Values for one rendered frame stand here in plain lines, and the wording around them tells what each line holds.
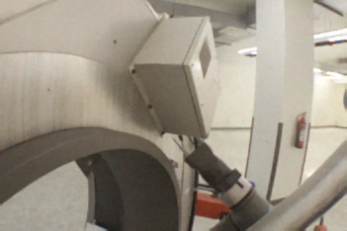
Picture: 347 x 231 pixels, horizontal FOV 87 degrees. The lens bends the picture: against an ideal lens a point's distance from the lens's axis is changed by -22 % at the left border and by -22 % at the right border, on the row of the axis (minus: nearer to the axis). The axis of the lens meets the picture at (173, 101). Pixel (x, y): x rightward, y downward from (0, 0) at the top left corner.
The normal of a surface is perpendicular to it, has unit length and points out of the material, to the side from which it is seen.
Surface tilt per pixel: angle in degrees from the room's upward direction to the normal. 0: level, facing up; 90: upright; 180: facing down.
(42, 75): 90
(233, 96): 90
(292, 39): 90
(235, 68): 90
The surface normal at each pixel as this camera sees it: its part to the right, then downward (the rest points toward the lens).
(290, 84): 0.29, 0.07
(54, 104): 0.92, 0.08
